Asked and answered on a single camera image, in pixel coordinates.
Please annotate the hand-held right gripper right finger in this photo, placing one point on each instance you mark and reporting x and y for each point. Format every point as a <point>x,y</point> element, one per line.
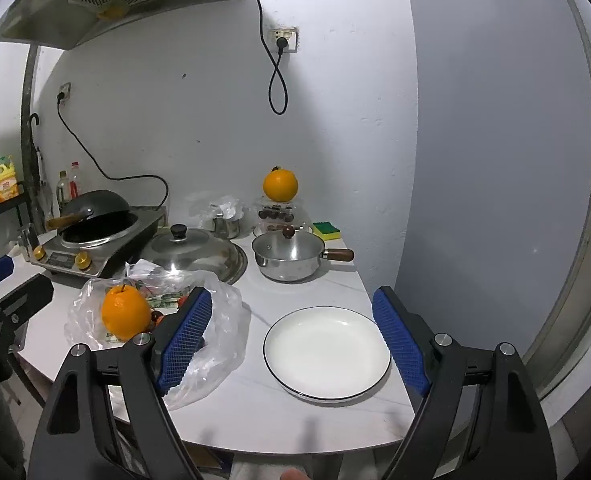
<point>400,340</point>

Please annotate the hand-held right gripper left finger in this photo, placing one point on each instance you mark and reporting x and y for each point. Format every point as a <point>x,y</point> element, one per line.
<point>185,340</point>

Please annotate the dark red cherry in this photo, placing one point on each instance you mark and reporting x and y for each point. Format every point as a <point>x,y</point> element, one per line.
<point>155,316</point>

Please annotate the clear plastic bag green print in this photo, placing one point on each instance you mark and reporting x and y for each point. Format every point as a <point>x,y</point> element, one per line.
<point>225,310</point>

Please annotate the large orange with stem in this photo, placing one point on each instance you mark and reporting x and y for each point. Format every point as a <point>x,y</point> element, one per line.
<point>123,312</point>

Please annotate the white plate with black rim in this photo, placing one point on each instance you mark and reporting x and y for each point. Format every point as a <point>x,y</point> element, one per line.
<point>328,352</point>

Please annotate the black metal rack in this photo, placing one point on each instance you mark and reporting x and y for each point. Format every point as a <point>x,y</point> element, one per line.
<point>23,210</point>

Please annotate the large steel wok lid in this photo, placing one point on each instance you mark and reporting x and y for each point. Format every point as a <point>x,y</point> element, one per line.
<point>195,255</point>

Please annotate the yellow detergent bottle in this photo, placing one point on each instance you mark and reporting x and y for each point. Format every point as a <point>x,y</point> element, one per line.
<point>6,182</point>

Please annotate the clear oil bottle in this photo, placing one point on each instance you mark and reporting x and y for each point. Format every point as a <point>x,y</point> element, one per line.
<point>62,187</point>

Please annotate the black umbrella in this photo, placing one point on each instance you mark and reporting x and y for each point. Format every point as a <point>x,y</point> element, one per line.
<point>39,170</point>

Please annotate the silver induction cooker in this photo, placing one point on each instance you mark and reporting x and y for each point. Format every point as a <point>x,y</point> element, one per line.
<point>125,240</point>

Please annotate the steel cups in plastic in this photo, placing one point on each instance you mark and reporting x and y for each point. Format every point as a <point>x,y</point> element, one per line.
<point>225,227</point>

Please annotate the yellow green sponge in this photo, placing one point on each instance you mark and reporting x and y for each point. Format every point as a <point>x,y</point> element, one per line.
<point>327,230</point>

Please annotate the saucepan lid with wooden knob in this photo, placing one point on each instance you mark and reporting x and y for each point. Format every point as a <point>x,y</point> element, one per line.
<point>288,245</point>

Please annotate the clear plastic fruit box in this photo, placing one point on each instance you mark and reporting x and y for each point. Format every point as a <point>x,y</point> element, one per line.
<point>275,212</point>

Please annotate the grey vertical pipe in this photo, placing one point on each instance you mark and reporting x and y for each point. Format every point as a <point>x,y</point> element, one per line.
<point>26,110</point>

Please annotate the round orange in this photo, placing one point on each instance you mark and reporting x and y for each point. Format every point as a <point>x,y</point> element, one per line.
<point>280,185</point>

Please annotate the white wall socket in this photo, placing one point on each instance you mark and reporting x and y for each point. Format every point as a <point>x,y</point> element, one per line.
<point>290,35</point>
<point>64,92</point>

